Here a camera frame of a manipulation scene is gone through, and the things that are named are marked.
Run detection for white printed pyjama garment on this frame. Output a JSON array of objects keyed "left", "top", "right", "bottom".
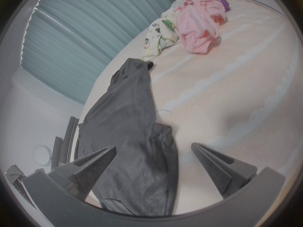
[{"left": 142, "top": 7, "right": 183, "bottom": 62}]

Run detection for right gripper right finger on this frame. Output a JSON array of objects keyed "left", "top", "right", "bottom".
[{"left": 190, "top": 142, "right": 258, "bottom": 196}]

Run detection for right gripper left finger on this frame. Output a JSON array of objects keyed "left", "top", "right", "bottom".
[{"left": 48, "top": 146, "right": 117, "bottom": 196}]

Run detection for purple garment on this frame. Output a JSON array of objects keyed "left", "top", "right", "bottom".
[{"left": 219, "top": 0, "right": 231, "bottom": 12}]

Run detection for pink garment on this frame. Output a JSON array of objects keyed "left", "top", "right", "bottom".
[{"left": 176, "top": 0, "right": 228, "bottom": 54}]

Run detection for black T-shirt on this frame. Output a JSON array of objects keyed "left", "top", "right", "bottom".
[{"left": 77, "top": 58, "right": 179, "bottom": 216}]

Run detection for blue-green curtain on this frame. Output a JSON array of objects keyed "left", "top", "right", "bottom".
[
  {"left": 20, "top": 9, "right": 115, "bottom": 106},
  {"left": 36, "top": 0, "right": 185, "bottom": 57}
]

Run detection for round white lamp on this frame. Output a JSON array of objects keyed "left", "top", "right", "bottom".
[{"left": 33, "top": 145, "right": 52, "bottom": 166}]

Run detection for bed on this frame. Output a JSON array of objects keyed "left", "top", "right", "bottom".
[{"left": 73, "top": 0, "right": 300, "bottom": 218}]

